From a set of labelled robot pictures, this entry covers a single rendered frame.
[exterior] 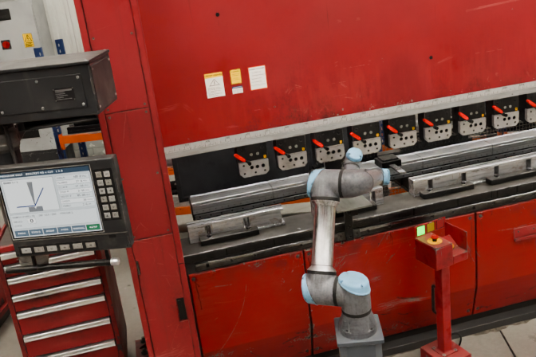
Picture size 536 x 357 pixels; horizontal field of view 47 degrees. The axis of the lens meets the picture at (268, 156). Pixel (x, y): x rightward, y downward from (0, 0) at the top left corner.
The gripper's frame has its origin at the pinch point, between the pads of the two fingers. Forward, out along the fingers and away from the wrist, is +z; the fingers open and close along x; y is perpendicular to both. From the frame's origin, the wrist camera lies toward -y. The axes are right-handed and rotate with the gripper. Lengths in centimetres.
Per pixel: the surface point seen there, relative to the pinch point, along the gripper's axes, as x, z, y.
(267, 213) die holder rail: 38.4, 10.1, 3.4
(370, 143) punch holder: -20.1, -12.8, 18.0
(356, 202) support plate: -2.1, -7.3, -9.7
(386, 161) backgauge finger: -38.5, 16.0, 21.1
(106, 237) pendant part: 116, -59, -23
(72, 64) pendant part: 115, -106, 20
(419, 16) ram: -50, -61, 55
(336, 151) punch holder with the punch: -1.1, -12.9, 17.5
